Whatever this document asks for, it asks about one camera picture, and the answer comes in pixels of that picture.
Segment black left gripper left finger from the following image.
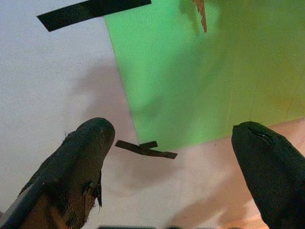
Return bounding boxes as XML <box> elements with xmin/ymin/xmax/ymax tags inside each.
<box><xmin>0</xmin><ymin>117</ymin><xmax>116</xmax><ymax>229</ymax></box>

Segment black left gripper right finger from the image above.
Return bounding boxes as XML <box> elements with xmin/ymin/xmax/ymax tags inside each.
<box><xmin>231</xmin><ymin>121</ymin><xmax>305</xmax><ymax>229</ymax></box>

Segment crossed black tape strips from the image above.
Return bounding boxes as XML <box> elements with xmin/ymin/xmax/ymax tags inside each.
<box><xmin>114</xmin><ymin>140</ymin><xmax>178</xmax><ymax>159</ymax></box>

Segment green paper sheet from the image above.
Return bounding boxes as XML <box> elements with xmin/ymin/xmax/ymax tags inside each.
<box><xmin>103</xmin><ymin>0</ymin><xmax>305</xmax><ymax>153</ymax></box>

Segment long black tape strip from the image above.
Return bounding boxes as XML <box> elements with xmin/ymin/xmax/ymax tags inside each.
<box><xmin>36</xmin><ymin>0</ymin><xmax>153</xmax><ymax>32</ymax></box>

